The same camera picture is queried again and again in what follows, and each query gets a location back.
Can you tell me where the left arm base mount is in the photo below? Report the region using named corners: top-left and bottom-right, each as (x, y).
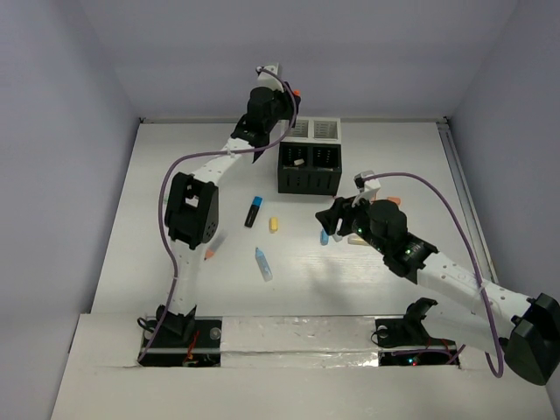
top-left (136, 305), bottom-right (222, 368)

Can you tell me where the metal rail right edge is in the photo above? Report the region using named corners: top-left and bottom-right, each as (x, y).
top-left (436, 118), bottom-right (499, 284)

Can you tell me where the black slotted container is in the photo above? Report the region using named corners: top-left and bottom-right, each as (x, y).
top-left (276, 142), bottom-right (342, 196)

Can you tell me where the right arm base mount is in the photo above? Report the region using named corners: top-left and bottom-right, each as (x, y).
top-left (370, 297), bottom-right (459, 367)

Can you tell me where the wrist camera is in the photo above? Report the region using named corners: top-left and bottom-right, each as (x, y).
top-left (352, 171), bottom-right (381, 207)
top-left (256, 62), bottom-right (284, 92)

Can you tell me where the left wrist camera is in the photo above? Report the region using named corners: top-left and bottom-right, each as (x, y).
top-left (256, 62), bottom-right (284, 92)

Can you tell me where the yellow highlighter cap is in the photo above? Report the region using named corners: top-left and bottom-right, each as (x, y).
top-left (269, 217), bottom-right (279, 234)

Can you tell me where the blue cap black highlighter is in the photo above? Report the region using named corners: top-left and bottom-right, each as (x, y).
top-left (244, 196), bottom-right (263, 228)

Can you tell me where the white slotted container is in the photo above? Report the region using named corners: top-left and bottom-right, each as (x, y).
top-left (284, 117), bottom-right (341, 144)

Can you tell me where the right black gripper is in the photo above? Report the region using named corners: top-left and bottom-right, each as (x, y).
top-left (315, 191), bottom-right (389, 256)

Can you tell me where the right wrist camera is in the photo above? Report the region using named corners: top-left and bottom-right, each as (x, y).
top-left (352, 171), bottom-right (381, 207)

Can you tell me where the light blue highlighter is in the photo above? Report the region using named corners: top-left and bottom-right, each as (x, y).
top-left (255, 248), bottom-right (273, 282)

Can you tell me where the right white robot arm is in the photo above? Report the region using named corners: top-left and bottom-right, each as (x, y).
top-left (316, 199), bottom-right (559, 386)

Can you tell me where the yellow highlighter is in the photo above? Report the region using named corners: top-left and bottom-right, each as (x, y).
top-left (347, 235), bottom-right (368, 246)

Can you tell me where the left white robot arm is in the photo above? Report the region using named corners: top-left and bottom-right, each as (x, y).
top-left (156, 85), bottom-right (301, 346)

